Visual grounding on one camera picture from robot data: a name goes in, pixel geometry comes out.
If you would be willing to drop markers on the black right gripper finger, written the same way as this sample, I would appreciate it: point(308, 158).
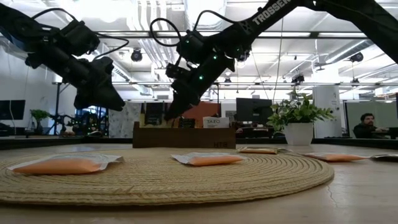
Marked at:
point(180, 104)

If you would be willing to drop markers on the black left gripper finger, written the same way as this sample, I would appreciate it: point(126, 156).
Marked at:
point(99, 98)

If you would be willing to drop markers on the yellow mango tea packet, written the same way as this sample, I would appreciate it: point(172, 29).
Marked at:
point(258, 150)
point(186, 123)

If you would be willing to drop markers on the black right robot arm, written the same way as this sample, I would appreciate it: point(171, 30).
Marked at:
point(270, 14)

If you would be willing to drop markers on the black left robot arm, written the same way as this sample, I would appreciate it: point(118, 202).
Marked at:
point(18, 25)

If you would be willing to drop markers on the orange partition panel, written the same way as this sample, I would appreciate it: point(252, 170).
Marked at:
point(205, 110)

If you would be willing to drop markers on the dark partition panel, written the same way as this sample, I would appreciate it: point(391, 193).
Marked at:
point(155, 115)

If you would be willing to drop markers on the grey patterned partition panel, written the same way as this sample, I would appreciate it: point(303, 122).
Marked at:
point(124, 121)

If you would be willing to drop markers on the brown wooden organizer box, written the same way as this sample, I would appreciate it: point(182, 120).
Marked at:
point(183, 138)

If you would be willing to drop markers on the black ceiling spotlight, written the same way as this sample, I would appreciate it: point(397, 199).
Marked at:
point(298, 78)
point(136, 56)
point(357, 57)

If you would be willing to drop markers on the small background potted plant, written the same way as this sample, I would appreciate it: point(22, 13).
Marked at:
point(39, 114)

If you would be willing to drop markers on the black computer monitor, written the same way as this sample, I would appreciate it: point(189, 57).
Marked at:
point(12, 109)
point(253, 110)

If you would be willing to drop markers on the round woven straw placemat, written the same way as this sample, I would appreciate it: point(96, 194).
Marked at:
point(155, 186)

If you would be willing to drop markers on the green plant in white pot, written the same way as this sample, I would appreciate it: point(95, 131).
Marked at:
point(298, 133)

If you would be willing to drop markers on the white room pillar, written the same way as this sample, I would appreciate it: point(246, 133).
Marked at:
point(328, 105)

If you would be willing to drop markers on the pale green partition panel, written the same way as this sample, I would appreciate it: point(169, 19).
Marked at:
point(354, 107)

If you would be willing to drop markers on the person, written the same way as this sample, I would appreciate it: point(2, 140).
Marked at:
point(367, 127)

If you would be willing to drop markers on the black office desk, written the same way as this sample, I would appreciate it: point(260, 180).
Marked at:
point(392, 133)

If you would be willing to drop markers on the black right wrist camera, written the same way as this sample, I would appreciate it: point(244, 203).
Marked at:
point(192, 46)

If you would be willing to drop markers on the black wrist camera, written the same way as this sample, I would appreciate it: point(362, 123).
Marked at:
point(192, 46)
point(79, 37)

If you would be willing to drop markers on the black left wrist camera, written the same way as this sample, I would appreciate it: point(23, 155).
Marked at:
point(79, 37)

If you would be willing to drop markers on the black metal table frame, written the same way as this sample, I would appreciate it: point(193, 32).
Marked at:
point(62, 142)

